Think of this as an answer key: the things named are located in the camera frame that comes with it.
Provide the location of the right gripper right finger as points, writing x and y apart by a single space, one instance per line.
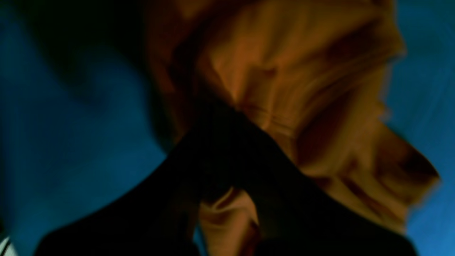
296 218

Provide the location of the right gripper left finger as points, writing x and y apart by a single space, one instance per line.
158 217

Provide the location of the orange t-shirt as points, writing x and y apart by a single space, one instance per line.
308 73

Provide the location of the blue table cloth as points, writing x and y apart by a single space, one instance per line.
83 122

